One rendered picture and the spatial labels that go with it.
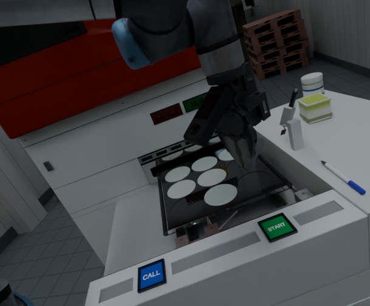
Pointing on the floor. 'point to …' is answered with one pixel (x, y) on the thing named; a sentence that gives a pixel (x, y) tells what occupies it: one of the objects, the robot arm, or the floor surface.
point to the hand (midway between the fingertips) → (245, 167)
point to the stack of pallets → (276, 42)
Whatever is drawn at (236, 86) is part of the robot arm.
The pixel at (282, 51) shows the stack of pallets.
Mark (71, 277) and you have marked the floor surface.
